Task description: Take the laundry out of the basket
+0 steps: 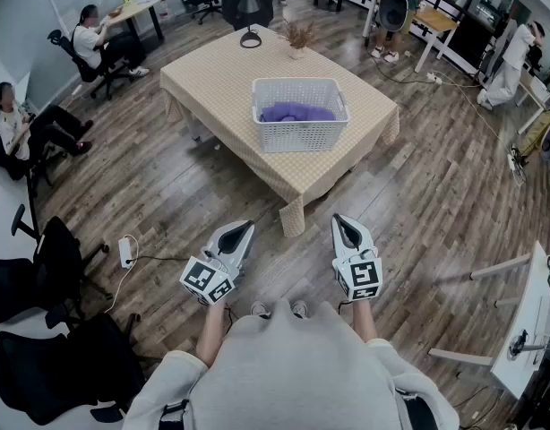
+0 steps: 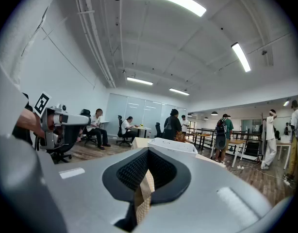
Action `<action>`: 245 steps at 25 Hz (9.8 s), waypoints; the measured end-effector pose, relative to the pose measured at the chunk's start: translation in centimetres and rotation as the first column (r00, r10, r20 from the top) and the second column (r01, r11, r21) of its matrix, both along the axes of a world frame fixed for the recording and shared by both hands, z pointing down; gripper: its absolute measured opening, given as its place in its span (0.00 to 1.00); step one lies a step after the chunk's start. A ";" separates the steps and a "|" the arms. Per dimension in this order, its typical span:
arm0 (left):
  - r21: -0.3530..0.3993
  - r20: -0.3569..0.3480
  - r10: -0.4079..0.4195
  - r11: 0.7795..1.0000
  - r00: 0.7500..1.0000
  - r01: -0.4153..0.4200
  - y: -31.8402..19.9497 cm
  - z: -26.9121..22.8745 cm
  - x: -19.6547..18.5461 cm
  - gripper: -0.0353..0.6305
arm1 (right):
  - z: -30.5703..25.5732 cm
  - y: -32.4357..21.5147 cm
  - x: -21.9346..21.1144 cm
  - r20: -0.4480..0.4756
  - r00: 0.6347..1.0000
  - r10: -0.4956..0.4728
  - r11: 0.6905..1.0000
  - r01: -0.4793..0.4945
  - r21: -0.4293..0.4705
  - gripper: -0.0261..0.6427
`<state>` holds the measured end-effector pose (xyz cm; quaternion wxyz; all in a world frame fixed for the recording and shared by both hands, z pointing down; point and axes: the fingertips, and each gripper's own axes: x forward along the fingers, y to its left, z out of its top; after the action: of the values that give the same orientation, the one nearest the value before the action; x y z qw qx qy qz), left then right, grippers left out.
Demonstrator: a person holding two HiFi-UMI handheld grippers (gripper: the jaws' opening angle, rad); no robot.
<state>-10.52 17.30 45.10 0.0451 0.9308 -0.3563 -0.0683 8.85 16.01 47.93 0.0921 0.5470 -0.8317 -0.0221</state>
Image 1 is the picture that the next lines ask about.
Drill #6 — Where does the person's right forearm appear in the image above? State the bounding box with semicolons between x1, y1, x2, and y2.
350;299;379;344

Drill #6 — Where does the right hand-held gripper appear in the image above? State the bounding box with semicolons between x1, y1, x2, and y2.
331;213;383;303

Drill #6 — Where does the round wooden table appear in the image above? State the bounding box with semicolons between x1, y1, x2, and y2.
102;0;168;40

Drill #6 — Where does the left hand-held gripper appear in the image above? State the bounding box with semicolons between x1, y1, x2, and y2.
180;219;256;306

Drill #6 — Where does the white pod-shaped device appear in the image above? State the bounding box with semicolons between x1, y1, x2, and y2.
377;0;415;33

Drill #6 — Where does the black clamp mount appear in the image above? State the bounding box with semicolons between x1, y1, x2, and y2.
506;328;550;361

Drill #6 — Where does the black office chair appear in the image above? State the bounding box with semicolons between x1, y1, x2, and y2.
47;29;133;101
10;203;110;324
0;314;146;426

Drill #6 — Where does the person's left forearm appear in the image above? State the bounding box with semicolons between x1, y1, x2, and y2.
194;302;232;367

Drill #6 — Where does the person's grey sweatshirt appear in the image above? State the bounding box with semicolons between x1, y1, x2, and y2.
122;300;460;430

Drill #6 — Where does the dried plant in vase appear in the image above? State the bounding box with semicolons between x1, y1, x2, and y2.
278;18;316;60

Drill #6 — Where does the purple garment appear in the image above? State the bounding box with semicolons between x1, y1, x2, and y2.
259;101;337;124

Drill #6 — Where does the wooden top white table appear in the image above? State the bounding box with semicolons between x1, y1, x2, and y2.
363;0;460;73

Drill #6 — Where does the beige checked tablecloth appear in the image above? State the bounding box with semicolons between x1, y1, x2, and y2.
159;23;400;238

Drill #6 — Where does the white plastic laundry basket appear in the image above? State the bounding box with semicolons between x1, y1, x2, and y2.
251;77;350;153

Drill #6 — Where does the white desk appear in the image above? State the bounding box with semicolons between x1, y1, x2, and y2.
426;239;550;400

